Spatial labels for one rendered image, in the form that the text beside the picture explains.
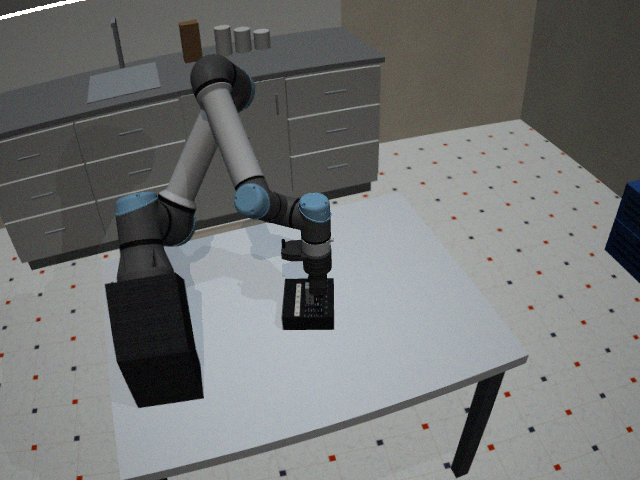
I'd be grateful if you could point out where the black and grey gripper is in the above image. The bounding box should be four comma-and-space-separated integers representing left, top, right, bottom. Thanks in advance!
281, 237, 334, 304

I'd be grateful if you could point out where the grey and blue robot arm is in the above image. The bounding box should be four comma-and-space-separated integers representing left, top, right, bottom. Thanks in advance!
115, 54, 331, 282

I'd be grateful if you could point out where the black lighting desk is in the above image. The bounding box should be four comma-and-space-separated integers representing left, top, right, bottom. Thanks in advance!
282, 276, 334, 330

